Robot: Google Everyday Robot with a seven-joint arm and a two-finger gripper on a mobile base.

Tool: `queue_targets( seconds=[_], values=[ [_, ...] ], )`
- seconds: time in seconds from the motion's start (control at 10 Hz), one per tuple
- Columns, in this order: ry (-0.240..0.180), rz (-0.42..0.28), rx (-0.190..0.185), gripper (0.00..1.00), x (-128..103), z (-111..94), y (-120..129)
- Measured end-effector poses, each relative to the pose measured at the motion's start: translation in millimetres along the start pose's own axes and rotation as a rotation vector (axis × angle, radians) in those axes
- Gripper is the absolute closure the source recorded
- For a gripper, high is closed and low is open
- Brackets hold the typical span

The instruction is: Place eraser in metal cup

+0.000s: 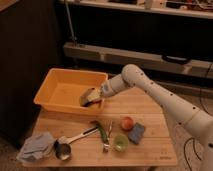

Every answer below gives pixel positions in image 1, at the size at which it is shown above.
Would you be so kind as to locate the grey crumpled cloth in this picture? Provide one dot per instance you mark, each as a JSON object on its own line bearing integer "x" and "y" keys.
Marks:
{"x": 36, "y": 147}

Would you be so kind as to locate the green plastic cup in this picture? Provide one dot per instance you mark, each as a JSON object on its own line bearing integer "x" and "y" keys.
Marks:
{"x": 120, "y": 142}

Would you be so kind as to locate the vertical metal pole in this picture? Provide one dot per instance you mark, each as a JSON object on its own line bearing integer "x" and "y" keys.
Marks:
{"x": 70, "y": 22}

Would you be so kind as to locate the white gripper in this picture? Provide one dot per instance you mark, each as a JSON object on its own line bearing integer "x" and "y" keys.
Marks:
{"x": 92, "y": 95}

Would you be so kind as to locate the blue sponge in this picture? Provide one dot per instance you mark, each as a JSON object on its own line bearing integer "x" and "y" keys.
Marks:
{"x": 136, "y": 134}

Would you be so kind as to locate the wooden table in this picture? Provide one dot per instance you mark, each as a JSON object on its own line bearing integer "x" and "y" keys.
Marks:
{"x": 155, "y": 148}

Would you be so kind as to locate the green chili pepper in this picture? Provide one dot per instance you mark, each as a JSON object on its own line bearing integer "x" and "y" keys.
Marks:
{"x": 101, "y": 130}

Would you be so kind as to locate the grey metal shelf rail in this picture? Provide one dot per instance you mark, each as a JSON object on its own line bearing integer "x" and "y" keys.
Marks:
{"x": 144, "y": 60}

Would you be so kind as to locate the red apple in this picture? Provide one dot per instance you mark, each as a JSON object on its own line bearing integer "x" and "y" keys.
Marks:
{"x": 127, "y": 123}

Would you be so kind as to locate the yellow plastic bin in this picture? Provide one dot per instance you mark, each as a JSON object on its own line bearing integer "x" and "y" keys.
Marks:
{"x": 62, "y": 88}

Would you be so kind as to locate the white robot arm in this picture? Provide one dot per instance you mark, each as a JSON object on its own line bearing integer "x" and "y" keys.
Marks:
{"x": 194, "y": 120}

